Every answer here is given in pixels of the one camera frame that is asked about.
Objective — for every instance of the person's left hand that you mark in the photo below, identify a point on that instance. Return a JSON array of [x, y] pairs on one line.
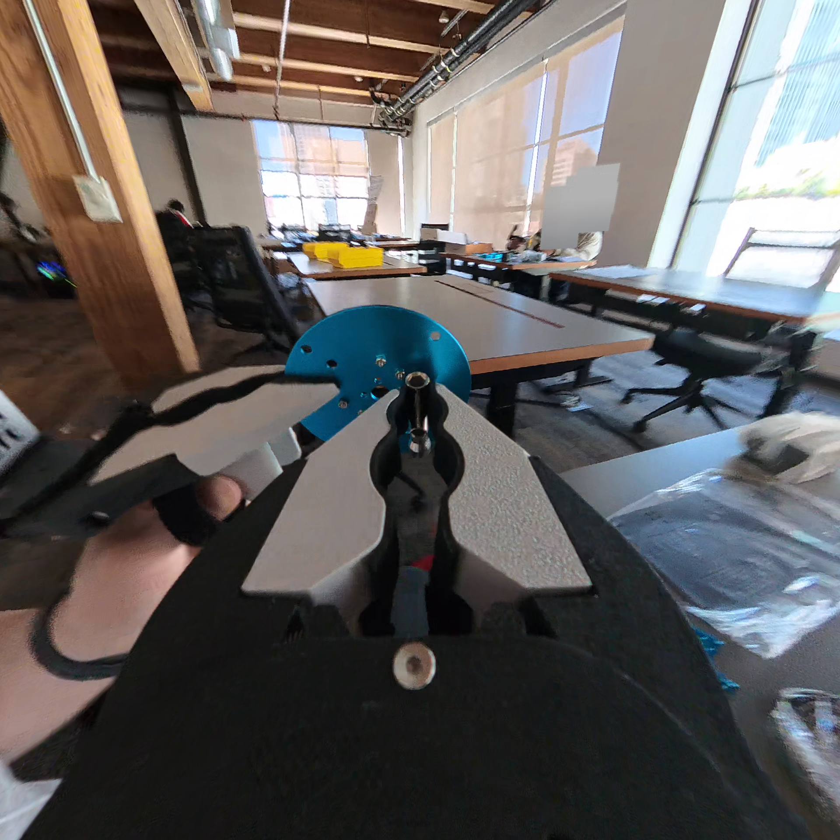
[[118, 590]]

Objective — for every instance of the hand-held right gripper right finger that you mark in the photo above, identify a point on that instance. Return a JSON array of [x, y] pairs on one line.
[[518, 518]]

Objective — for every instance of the thin metal conduit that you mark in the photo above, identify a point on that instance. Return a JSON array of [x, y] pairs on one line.
[[59, 92]]

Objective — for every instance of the small blue metal parts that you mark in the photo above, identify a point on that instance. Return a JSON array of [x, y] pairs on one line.
[[705, 640]]

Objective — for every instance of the wooden pillar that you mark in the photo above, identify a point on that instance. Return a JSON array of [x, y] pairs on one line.
[[111, 275]]

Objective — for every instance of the grey desk with wooden edge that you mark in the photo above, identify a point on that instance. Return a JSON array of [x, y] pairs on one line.
[[630, 479]]

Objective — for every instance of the small yellow storage bin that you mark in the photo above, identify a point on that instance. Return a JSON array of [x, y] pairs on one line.
[[318, 249]]

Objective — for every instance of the wooden chair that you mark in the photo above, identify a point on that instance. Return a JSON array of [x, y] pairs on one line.
[[787, 239]]

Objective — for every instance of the long grey table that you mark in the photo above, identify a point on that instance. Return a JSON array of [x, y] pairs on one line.
[[722, 289]]

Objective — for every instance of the white box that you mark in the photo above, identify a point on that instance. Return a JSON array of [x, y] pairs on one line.
[[453, 236]]

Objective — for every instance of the clear plastic bag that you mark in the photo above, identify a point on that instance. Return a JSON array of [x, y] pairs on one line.
[[722, 558]]

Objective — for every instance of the large yellow storage bin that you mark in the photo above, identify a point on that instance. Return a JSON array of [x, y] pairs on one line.
[[358, 257]]

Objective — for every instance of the white wrapped dark part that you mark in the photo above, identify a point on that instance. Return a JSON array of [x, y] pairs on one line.
[[800, 433]]

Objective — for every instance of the window with roller blinds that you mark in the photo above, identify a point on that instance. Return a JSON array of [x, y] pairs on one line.
[[499, 164]]

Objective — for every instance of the cluttered wooden edged table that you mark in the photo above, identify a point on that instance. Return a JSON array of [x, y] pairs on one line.
[[525, 264]]

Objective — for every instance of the large clear glass window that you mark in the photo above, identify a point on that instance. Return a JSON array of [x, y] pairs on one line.
[[787, 98]]

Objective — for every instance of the silver metal ventilation duct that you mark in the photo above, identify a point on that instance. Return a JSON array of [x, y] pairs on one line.
[[220, 33]]

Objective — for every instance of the grid pane window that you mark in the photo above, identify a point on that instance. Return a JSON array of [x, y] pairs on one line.
[[308, 170]]

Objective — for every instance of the blue round metal plate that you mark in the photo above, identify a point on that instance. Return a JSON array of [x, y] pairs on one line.
[[374, 334]]

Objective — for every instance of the black office chair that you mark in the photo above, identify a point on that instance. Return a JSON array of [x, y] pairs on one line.
[[243, 275], [702, 354]]

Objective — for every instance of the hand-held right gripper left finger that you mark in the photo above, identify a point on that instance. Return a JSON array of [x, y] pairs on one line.
[[315, 512]]

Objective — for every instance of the black ceiling pipes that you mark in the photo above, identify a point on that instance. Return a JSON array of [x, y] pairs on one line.
[[446, 65]]

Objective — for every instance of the crinkled silver plastic bag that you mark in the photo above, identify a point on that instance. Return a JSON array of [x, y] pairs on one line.
[[810, 741]]

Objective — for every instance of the small metal socket wrench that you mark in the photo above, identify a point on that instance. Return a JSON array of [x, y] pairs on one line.
[[417, 441]]

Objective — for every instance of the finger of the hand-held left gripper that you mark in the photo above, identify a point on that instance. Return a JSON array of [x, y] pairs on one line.
[[210, 387], [249, 426]]

